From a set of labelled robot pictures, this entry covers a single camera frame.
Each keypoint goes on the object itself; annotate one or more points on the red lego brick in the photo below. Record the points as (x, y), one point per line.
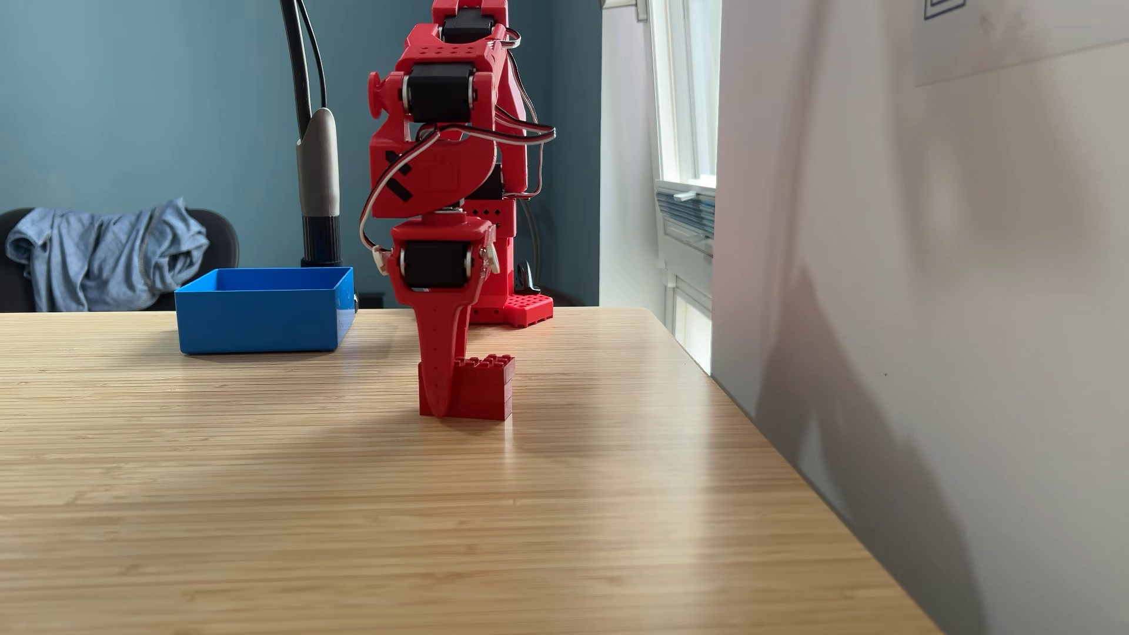
(487, 392)

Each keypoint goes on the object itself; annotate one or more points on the blue plastic bin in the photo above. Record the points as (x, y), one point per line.
(256, 322)

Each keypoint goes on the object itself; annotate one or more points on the black table clamp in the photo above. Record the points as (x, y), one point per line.
(527, 280)

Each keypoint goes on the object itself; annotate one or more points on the black chair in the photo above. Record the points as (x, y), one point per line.
(225, 243)

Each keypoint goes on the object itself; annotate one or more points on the folded window blind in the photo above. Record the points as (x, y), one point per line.
(688, 213)

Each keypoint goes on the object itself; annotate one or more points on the window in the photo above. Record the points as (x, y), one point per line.
(692, 88)

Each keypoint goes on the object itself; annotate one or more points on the grey blue cloth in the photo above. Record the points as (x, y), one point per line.
(106, 256)

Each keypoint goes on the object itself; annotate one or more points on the black gooseneck camera stand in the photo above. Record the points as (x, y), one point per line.
(319, 176)

